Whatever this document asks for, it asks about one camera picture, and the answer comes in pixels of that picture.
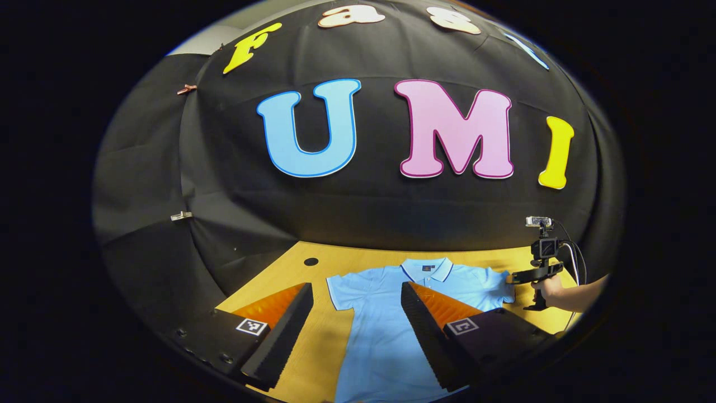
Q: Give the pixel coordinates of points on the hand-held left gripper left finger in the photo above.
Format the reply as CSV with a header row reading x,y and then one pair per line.
x,y
285,336

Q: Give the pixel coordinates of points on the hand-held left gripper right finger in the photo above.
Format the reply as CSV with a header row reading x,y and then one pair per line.
x,y
425,341

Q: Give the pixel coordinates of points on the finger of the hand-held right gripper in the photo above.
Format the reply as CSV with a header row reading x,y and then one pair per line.
x,y
521,276

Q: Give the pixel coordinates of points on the light blue T-shirt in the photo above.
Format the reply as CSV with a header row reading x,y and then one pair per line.
x,y
380,336

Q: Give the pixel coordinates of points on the white backdrop clip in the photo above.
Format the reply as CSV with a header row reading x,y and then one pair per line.
x,y
180,215

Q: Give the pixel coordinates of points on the red backdrop clip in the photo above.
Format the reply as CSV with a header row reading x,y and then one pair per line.
x,y
187,88

